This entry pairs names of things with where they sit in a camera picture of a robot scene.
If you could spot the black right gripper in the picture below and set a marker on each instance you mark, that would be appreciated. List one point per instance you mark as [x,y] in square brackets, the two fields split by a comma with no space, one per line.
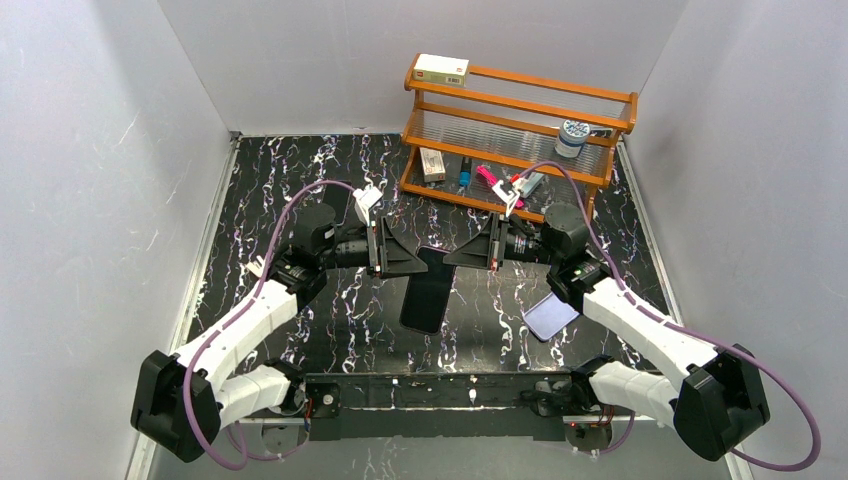
[495,240]

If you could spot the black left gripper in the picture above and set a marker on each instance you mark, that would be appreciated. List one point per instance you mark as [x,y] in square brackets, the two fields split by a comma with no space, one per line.
[379,245]

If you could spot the pink-edged black smartphone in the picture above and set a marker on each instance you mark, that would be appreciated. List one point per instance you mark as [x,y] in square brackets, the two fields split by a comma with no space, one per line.
[428,293]

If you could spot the lavender phone case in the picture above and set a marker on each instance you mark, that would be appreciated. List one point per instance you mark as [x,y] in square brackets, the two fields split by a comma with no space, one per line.
[549,317]

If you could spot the blue-edged black smartphone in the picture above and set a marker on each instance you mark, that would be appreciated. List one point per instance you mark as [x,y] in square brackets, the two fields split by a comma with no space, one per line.
[338,198]

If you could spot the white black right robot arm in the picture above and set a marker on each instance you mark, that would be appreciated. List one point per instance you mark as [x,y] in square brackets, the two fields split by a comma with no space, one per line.
[712,396]

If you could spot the pink comb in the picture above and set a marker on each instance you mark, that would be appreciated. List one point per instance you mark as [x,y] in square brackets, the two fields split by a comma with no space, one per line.
[504,190]

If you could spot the white teal stapler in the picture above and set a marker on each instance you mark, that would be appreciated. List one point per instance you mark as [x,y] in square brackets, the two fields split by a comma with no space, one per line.
[527,185]

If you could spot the blue black marker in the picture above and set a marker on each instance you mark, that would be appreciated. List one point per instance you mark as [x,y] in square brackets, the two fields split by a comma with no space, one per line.
[465,172]

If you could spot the small white staple box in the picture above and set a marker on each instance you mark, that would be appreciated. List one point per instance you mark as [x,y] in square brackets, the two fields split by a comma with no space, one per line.
[432,164]

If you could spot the orange wooden shelf rack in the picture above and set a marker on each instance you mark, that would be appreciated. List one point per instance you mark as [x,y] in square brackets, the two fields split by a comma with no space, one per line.
[511,119]

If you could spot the blue white round jar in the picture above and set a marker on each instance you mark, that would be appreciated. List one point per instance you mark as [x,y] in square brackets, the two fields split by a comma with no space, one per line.
[572,137]

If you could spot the white green box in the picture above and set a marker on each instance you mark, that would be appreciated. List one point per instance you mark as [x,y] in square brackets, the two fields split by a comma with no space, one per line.
[440,70]

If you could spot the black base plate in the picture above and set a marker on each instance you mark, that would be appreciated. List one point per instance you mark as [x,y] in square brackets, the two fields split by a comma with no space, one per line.
[437,404]

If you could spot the aluminium rail frame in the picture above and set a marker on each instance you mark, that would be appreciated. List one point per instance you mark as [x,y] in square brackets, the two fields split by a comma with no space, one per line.
[712,395]

